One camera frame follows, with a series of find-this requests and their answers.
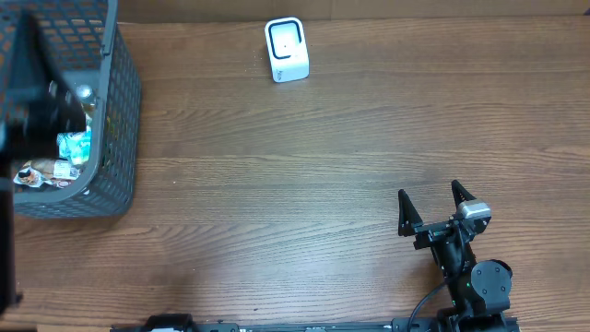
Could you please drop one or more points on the teal Kleenex tissue pack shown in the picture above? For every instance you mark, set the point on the teal Kleenex tissue pack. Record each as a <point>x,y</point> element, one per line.
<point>74,147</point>

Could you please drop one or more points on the yellow liquid bottle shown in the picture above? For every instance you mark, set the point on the yellow liquid bottle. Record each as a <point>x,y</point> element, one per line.
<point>87,98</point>

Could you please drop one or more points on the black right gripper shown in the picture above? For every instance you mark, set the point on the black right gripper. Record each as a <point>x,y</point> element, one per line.
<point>436,231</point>

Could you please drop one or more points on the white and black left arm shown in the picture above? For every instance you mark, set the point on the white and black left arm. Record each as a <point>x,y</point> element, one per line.
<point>35,82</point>

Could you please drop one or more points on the dark grey mesh basket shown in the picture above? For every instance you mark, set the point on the dark grey mesh basket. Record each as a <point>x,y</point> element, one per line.
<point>87,45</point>

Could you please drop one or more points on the white barcode scanner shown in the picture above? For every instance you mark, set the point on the white barcode scanner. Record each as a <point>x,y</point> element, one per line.
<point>287,49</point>

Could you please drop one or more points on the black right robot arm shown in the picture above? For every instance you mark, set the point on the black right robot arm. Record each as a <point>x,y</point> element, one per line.
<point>480,291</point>

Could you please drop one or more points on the brown snack packet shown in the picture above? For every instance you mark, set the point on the brown snack packet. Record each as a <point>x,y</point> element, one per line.
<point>55,173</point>

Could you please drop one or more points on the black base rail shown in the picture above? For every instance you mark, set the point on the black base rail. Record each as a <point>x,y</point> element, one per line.
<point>185,323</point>

